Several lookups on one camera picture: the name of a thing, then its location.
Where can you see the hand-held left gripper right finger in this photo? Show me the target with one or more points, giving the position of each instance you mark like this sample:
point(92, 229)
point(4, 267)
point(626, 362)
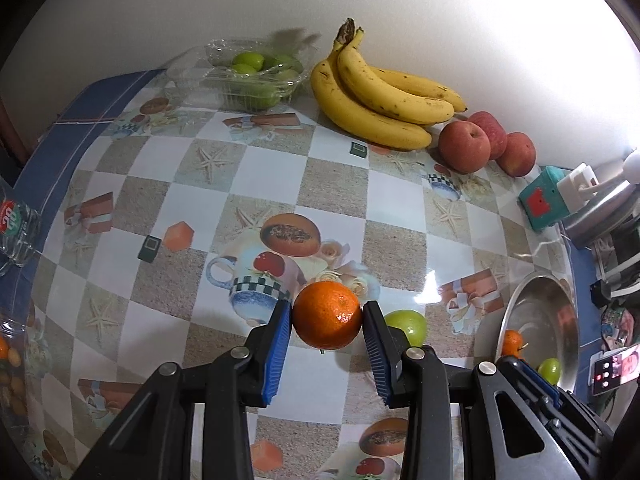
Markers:
point(375, 355)

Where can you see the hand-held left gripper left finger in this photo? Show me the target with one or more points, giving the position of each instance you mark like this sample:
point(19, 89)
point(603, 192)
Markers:
point(277, 355)

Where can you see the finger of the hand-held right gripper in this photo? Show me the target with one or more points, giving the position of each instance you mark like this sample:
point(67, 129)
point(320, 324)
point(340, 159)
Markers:
point(509, 361)
point(539, 382)

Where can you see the steel bowl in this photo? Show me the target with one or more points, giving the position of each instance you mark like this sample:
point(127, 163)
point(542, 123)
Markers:
point(550, 320)

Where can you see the large orange mandarin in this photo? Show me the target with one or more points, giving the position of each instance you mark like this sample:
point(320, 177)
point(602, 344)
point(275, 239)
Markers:
point(327, 315)

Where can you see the small green apple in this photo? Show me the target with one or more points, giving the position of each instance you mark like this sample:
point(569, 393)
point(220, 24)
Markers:
point(550, 369)

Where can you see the small orange with stem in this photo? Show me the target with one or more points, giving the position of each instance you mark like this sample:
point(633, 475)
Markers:
point(511, 342)

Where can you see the round green apple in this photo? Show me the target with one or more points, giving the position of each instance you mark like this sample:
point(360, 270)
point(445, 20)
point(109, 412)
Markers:
point(410, 325)

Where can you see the phone with red lights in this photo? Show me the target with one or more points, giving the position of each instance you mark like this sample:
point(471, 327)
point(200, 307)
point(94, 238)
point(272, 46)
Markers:
point(612, 370)

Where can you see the small black device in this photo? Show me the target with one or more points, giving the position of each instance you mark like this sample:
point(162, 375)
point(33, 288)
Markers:
point(600, 292)

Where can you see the teal box with red patch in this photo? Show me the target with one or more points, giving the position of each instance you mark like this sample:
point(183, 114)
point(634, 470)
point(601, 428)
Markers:
point(542, 205)

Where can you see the silver metal pot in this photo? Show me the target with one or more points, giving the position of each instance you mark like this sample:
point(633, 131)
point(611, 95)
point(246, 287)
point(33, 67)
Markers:
point(600, 212)

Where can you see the white power adapter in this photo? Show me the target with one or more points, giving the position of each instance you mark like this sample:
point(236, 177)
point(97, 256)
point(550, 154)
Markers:
point(580, 182)

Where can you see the red apple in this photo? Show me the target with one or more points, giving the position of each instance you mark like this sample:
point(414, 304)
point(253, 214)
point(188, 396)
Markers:
point(495, 127)
point(517, 155)
point(465, 147)

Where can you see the yellow banana bunch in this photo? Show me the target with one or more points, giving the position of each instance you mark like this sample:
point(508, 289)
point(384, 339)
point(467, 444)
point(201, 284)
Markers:
point(370, 115)

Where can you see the pile of small oranges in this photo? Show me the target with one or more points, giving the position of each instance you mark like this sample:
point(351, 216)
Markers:
point(16, 385)

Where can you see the clear plastic box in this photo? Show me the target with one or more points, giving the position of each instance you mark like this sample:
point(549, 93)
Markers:
point(10, 320)

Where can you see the glass mug with logo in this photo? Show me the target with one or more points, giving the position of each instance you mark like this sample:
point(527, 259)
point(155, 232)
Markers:
point(12, 230)

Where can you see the pile of green apples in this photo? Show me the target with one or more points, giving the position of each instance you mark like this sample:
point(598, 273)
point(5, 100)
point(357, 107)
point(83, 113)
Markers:
point(247, 60)

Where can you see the clear plastic clamshell container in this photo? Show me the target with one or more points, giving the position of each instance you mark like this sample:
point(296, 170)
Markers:
point(190, 67)

